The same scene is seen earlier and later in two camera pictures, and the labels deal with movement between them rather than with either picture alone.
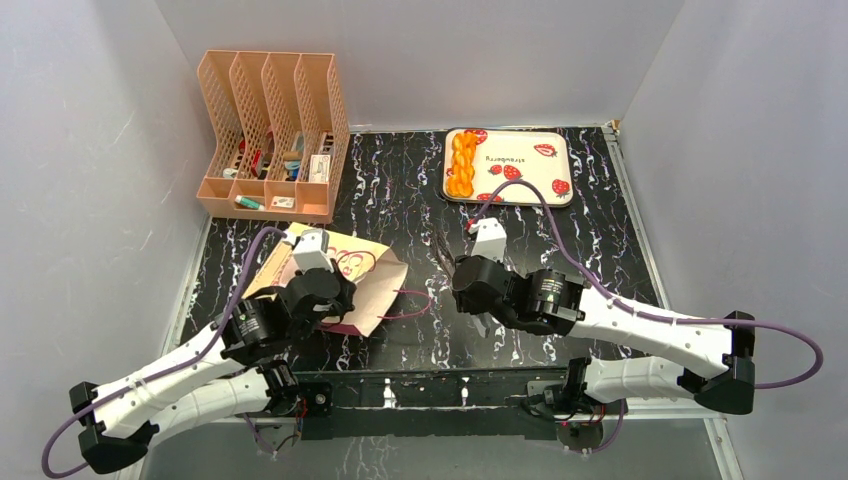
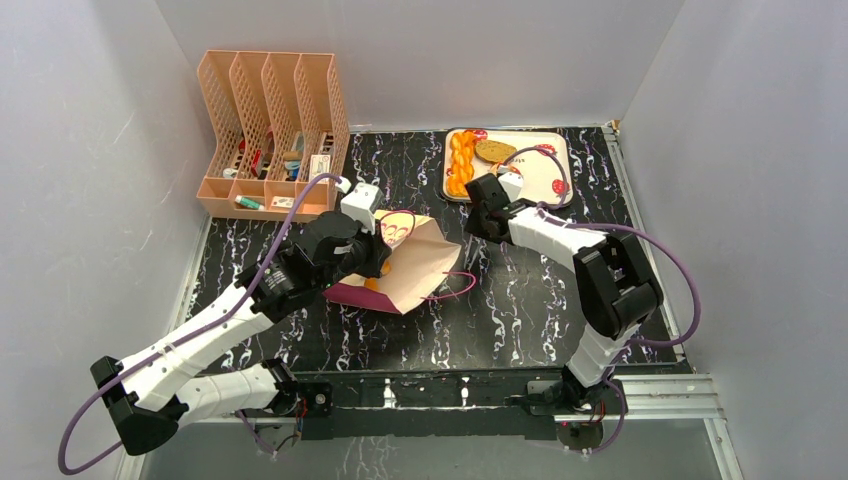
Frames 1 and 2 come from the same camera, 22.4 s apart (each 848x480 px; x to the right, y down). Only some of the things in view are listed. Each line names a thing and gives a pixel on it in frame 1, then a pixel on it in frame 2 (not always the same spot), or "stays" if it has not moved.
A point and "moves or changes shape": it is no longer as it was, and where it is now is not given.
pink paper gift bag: [374, 272] moves or changes shape
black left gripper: [344, 301] -> [378, 249]
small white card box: [283, 201] stays
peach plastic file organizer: [281, 133] stays
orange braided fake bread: [460, 183] stays
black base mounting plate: [475, 403] stays
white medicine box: [319, 168] stays
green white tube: [248, 202] stays
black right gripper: [477, 289] -> [481, 216]
